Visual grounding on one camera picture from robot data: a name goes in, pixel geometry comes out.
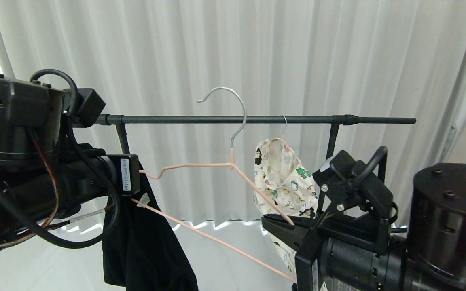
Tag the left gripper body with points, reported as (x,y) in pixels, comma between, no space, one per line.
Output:
(95,182)

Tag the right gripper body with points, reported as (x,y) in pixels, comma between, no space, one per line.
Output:
(350,266)

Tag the black garment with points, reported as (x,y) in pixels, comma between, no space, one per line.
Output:
(148,250)

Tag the cream printed garment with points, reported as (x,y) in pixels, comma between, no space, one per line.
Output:
(281,182)

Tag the pink clothes hanger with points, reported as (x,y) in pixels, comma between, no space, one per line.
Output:
(233,155)
(286,123)

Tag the black clothes rack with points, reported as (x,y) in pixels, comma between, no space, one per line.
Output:
(200,119)

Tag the white curtain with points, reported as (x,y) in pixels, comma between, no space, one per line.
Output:
(297,48)

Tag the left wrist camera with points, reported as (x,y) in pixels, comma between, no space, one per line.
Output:
(89,107)

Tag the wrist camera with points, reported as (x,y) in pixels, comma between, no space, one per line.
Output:
(89,107)
(338,173)

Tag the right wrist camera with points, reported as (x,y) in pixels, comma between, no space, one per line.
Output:
(338,173)

